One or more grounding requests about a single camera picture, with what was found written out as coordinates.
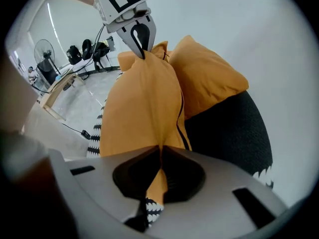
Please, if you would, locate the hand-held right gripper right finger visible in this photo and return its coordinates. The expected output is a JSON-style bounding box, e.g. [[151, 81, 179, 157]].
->
[[145, 144, 288, 239]]

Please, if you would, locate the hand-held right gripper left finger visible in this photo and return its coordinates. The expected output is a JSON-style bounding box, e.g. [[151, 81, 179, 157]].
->
[[48, 144, 163, 237]]

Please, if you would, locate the orange sofa with striped cover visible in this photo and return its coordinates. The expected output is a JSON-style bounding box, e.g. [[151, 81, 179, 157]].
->
[[86, 71, 274, 228]]

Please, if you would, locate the black backpack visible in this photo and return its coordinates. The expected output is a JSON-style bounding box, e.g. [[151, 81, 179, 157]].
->
[[66, 45, 83, 65], [82, 39, 93, 61], [92, 41, 111, 69]]

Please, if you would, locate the standing fan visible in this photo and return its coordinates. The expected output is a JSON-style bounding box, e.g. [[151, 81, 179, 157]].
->
[[34, 39, 62, 76]]

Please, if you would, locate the oval wooden side table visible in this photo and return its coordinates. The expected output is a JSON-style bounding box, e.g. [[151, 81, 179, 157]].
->
[[41, 68, 85, 121]]

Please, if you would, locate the black cabinet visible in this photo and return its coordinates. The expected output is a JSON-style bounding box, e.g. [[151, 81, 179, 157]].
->
[[37, 58, 58, 84]]

